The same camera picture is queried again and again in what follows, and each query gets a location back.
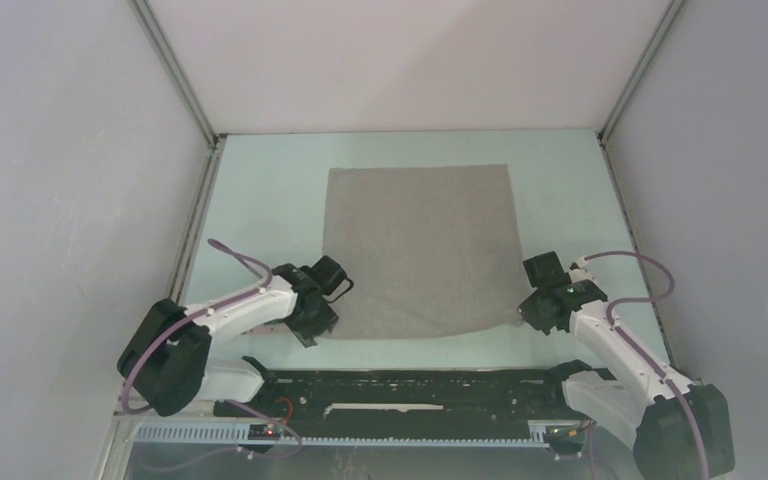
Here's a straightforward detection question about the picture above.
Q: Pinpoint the right white base arm link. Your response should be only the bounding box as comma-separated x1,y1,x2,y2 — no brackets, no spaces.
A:
546,360,652,450

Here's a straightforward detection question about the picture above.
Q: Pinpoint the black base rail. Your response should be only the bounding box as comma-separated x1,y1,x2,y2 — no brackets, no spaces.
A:
213,368,593,442

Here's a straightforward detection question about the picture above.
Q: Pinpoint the white slotted cable duct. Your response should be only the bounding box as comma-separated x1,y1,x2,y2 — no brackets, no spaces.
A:
134,422,564,448

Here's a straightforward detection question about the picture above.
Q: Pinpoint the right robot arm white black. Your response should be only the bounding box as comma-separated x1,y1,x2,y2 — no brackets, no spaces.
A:
518,251,736,479

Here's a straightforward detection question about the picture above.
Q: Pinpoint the aluminium frame post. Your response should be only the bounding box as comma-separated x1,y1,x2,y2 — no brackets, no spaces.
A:
128,0,220,148
598,0,689,147

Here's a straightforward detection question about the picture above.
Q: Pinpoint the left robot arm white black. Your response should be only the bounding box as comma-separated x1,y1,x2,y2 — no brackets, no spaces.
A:
116,254,354,417

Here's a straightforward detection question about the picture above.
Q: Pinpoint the grey cloth napkin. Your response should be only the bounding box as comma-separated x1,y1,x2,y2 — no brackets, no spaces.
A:
323,165,529,340

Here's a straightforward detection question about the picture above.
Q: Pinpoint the right aluminium frame post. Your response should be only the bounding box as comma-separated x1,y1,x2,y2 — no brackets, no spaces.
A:
598,0,689,147

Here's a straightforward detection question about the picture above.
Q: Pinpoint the left white base arm link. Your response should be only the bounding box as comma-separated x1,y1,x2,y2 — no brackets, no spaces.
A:
195,357,271,403

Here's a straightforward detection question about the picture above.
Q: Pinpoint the left aluminium frame post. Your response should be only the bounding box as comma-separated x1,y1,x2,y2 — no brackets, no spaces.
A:
128,0,220,148

